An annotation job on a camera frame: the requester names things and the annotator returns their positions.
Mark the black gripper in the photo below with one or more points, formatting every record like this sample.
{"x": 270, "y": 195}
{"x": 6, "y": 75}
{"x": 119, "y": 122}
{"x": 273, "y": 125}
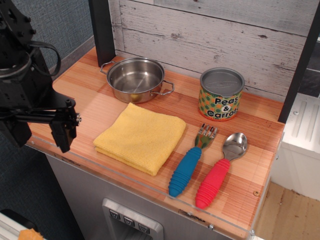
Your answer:
{"x": 27, "y": 95}

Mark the clear acrylic edge guard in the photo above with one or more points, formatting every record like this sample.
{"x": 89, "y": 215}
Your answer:
{"x": 90, "y": 180}

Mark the blue handled fork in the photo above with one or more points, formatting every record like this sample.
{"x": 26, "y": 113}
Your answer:
{"x": 185, "y": 169}

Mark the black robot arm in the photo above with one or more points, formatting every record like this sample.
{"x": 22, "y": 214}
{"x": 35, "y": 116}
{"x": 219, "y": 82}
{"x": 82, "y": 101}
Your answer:
{"x": 16, "y": 35}

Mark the peas and carrots can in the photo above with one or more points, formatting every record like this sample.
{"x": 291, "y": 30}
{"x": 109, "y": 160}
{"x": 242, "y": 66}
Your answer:
{"x": 220, "y": 93}

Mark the white toy cabinet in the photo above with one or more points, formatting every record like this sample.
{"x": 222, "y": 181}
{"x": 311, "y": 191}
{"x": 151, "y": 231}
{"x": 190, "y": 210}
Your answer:
{"x": 297, "y": 163}

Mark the red handled spoon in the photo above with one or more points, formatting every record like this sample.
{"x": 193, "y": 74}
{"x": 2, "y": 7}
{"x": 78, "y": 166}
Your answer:
{"x": 234, "y": 147}

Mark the yellow folded cloth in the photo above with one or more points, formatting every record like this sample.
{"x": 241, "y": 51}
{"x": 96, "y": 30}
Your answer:
{"x": 141, "y": 138}

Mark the silver dispenser panel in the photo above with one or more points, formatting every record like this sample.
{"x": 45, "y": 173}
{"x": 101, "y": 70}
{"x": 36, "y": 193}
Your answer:
{"x": 126, "y": 224}

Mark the silver metal pot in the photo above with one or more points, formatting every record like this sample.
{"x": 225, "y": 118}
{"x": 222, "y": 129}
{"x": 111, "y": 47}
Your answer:
{"x": 137, "y": 79}

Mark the orange object at corner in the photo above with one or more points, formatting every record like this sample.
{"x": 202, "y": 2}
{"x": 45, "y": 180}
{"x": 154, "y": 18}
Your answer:
{"x": 29, "y": 234}

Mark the dark vertical post right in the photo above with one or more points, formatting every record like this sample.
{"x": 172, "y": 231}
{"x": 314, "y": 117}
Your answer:
{"x": 301, "y": 67}

